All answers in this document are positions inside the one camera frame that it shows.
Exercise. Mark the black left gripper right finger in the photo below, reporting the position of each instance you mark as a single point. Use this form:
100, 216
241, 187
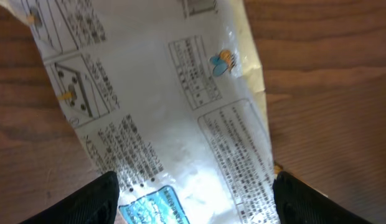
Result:
298, 203

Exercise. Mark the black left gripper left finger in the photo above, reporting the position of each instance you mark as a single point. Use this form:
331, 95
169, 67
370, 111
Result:
95, 203

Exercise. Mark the yellow white snack bag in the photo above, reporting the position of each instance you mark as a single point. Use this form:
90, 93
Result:
169, 94

